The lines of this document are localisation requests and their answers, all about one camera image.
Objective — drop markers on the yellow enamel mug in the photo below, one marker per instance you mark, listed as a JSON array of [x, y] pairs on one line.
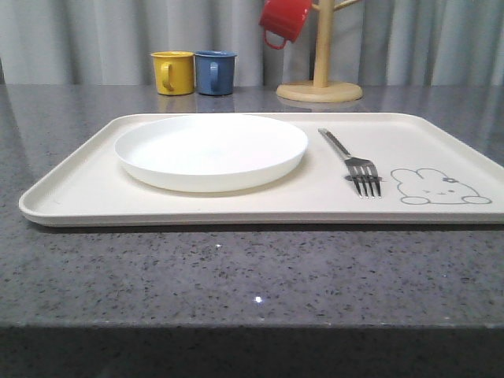
[[174, 72]]

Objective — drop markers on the cream tray with rabbit print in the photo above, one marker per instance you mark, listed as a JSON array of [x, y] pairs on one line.
[[427, 176]]

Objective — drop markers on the white round plate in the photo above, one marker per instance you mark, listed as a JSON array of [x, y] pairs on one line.
[[211, 152]]

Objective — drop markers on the blue enamel mug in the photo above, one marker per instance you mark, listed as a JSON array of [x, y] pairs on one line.
[[215, 71]]

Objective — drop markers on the wooden mug tree stand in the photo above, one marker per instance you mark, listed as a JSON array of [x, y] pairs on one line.
[[321, 89]]

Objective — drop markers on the silver metal fork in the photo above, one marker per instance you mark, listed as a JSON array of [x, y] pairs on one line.
[[363, 173]]

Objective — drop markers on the red enamel mug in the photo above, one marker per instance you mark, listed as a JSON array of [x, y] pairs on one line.
[[284, 18]]

